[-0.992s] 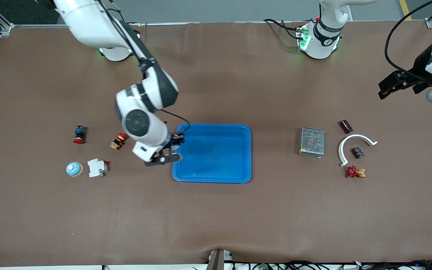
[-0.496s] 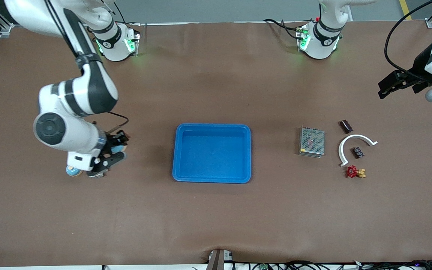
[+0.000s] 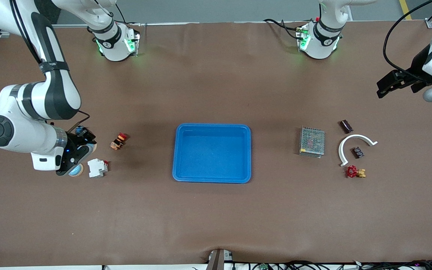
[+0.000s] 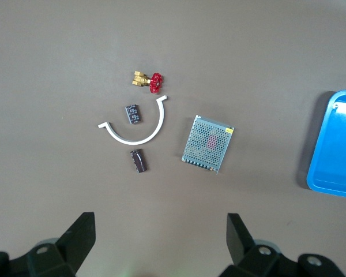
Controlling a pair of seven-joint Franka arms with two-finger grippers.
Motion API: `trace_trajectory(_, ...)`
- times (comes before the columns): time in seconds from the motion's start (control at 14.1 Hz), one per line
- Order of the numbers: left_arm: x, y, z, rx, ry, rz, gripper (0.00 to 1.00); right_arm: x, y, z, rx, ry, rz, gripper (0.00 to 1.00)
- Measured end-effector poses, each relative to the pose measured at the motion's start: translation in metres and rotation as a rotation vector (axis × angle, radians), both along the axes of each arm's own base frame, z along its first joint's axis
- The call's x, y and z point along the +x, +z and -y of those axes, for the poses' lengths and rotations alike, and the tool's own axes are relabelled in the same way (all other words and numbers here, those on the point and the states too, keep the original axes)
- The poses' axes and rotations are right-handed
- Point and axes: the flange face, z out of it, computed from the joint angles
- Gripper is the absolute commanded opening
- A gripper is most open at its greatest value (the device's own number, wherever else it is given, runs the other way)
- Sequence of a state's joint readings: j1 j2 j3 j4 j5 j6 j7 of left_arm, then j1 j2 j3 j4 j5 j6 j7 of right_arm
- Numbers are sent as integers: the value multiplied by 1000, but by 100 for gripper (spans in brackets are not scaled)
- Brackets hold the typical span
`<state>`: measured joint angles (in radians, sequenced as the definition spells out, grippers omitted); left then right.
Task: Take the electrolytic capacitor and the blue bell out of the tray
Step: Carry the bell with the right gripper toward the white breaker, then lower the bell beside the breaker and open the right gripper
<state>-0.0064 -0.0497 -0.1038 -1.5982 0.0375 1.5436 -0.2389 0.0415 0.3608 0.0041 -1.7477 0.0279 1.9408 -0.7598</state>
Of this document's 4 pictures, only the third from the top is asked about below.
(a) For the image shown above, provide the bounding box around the white circuit breaker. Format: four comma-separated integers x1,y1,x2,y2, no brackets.
88,158,109,178

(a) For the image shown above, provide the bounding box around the white semicircular pipe clamp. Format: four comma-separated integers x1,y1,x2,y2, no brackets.
338,134,378,167

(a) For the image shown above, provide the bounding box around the brass valve red handwheel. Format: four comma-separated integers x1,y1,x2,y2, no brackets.
346,165,366,179

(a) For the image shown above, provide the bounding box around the metal mesh power supply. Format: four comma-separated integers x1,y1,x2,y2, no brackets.
299,126,326,159

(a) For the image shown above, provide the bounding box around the blue plastic tray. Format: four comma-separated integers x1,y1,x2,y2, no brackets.
172,123,252,184

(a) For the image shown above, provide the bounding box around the brown table cover mat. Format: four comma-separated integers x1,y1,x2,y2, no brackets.
0,22,432,267

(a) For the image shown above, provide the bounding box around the orange and red switch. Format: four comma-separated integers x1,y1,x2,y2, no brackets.
110,132,128,150

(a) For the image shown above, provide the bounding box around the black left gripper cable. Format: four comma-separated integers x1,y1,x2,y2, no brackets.
383,0,432,81

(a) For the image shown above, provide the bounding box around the black arm base cable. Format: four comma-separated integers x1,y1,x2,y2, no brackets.
263,18,302,40

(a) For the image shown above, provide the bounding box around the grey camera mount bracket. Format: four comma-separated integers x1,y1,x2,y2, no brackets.
205,249,234,270

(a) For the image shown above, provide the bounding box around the tangled black cable bundle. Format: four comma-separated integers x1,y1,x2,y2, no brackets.
234,259,432,270

